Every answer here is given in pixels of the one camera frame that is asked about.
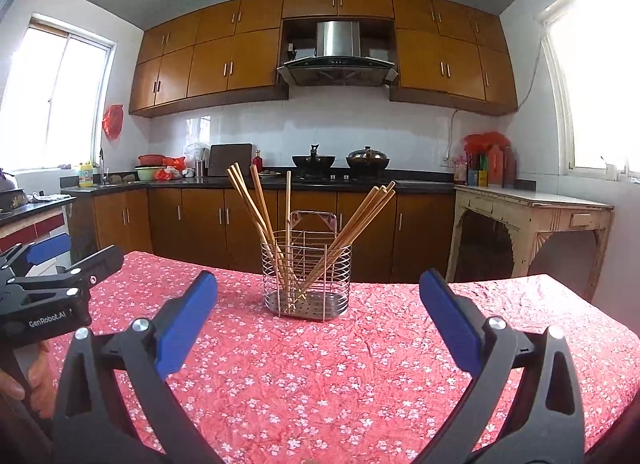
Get bamboo chopstick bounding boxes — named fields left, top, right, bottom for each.
left=296, top=181, right=396, bottom=300
left=231, top=161, right=292, bottom=289
left=250, top=165, right=288, bottom=291
left=226, top=166, right=289, bottom=289
left=294, top=185, right=381, bottom=303
left=297, top=184, right=388, bottom=299
left=301, top=189, right=397, bottom=295

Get black kitchen countertop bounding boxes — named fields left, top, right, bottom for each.
left=60, top=165, right=457, bottom=197

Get brown lower kitchen cabinets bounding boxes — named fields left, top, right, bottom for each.
left=66, top=185, right=454, bottom=283

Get brown kitchen cabinets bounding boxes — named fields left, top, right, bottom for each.
left=129, top=0, right=518, bottom=117
left=66, top=185, right=454, bottom=283

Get brown upper kitchen cabinets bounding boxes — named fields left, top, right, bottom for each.
left=129, top=0, right=518, bottom=117

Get person's left hand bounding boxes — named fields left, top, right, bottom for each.
left=0, top=341, right=55, bottom=420

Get yellow dish soap bottle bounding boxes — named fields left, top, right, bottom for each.
left=78, top=161, right=94, bottom=187

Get red and green basins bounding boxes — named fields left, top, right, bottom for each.
left=134, top=154, right=186, bottom=182

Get red floral tablecloth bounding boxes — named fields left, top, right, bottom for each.
left=87, top=251, right=639, bottom=463

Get left window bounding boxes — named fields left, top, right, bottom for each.
left=1, top=17, right=114, bottom=172

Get window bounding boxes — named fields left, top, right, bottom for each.
left=538, top=0, right=639, bottom=180
left=1, top=17, right=114, bottom=172

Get dark cutting board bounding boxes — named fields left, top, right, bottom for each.
left=207, top=143, right=254, bottom=177

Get red bottle on counter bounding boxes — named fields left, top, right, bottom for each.
left=252, top=150, right=264, bottom=172

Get old white side table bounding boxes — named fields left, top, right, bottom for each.
left=446, top=185, right=614, bottom=301

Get black wok left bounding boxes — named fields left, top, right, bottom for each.
left=292, top=144, right=335, bottom=175

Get condiment bottles on side table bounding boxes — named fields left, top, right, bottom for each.
left=454, top=131, right=518, bottom=187

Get black wok with lid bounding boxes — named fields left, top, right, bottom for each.
left=346, top=145, right=390, bottom=176

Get steel range hood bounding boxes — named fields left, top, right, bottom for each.
left=278, top=17, right=398, bottom=86

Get right window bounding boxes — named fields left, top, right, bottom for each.
left=538, top=0, right=639, bottom=180

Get red plastic bag on wall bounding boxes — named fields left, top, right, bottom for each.
left=102, top=104, right=124, bottom=141

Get metal wire utensil holder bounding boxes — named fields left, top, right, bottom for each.
left=262, top=210, right=352, bottom=321

